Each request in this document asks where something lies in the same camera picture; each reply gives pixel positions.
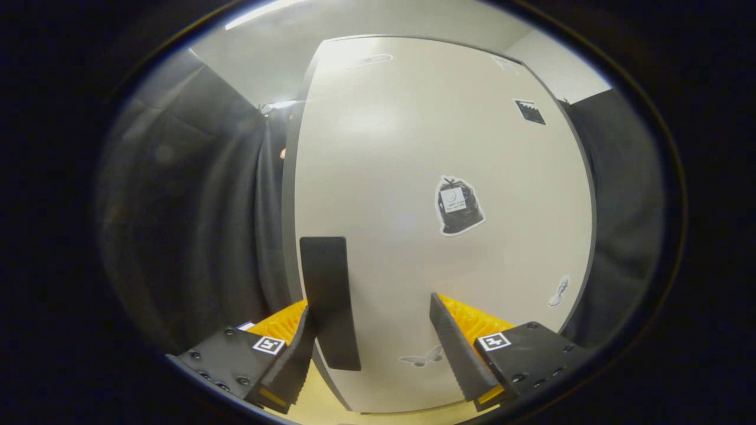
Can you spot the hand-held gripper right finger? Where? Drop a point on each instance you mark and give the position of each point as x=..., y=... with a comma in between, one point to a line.
x=458, y=354

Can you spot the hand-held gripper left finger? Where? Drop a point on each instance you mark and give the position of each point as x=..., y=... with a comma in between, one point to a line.
x=295, y=372

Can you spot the grey shoe cabinet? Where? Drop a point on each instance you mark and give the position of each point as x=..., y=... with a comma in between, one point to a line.
x=288, y=224

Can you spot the white cover book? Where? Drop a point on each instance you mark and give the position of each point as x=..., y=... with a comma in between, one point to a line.
x=245, y=325

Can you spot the black backdrop cloth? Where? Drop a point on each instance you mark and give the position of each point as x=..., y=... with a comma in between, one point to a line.
x=195, y=236

